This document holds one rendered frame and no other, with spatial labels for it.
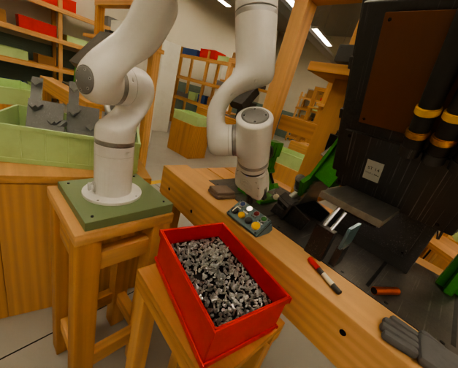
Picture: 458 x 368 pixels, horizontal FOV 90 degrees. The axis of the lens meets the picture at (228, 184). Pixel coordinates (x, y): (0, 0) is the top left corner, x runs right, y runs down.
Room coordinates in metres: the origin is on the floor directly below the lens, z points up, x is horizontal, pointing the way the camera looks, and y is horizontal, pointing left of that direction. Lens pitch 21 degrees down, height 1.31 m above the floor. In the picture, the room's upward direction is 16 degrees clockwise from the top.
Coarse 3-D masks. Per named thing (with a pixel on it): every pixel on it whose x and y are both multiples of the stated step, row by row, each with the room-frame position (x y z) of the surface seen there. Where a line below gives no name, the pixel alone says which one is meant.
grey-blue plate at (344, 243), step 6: (348, 228) 0.62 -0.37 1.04; (354, 228) 0.63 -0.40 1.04; (348, 234) 0.61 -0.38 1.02; (354, 234) 0.67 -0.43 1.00; (342, 240) 0.61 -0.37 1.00; (348, 240) 0.64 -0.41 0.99; (342, 246) 0.61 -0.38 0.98; (348, 246) 0.65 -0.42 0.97; (336, 252) 0.62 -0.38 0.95; (342, 252) 0.61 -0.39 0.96; (330, 258) 0.62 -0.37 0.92; (336, 258) 0.61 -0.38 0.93; (342, 258) 0.65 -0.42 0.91; (330, 264) 0.62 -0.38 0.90; (336, 264) 0.62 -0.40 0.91
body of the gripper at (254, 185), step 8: (240, 176) 0.62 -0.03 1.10; (248, 176) 0.58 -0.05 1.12; (256, 176) 0.58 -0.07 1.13; (264, 176) 0.59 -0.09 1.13; (240, 184) 0.64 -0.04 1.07; (248, 184) 0.61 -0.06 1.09; (256, 184) 0.59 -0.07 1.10; (264, 184) 0.60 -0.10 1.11; (248, 192) 0.63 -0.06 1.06; (256, 192) 0.61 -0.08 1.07
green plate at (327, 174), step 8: (336, 144) 0.79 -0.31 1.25; (328, 152) 0.80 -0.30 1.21; (328, 160) 0.81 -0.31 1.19; (320, 168) 0.82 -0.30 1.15; (328, 168) 0.80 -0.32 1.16; (312, 176) 0.82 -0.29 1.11; (320, 176) 0.81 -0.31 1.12; (328, 176) 0.79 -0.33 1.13; (336, 176) 0.77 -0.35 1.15; (328, 184) 0.78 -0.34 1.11; (336, 184) 0.81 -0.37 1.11
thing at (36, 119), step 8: (32, 80) 1.16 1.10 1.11; (40, 80) 1.20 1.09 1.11; (32, 88) 1.16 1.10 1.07; (40, 88) 1.18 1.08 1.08; (32, 96) 1.15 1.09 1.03; (40, 96) 1.17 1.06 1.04; (48, 104) 1.17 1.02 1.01; (56, 104) 1.19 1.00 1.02; (32, 112) 1.11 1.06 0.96; (40, 112) 1.13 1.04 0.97; (48, 112) 1.15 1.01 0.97; (56, 112) 1.17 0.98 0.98; (32, 120) 1.10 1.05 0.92; (40, 120) 1.12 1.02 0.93; (40, 128) 1.06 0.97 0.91; (48, 128) 1.08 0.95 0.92; (56, 128) 1.10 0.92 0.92
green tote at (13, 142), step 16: (0, 112) 1.00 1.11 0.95; (16, 112) 1.16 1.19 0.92; (0, 128) 0.86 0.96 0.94; (16, 128) 0.88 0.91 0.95; (32, 128) 0.91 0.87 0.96; (64, 128) 1.28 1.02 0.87; (0, 144) 0.86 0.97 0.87; (16, 144) 0.88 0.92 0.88; (32, 144) 0.91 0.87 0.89; (48, 144) 0.94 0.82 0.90; (64, 144) 0.96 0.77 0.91; (80, 144) 0.99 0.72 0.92; (0, 160) 0.86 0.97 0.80; (16, 160) 0.88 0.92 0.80; (32, 160) 0.91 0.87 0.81; (48, 160) 0.94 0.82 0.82; (64, 160) 0.96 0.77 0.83; (80, 160) 0.99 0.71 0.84
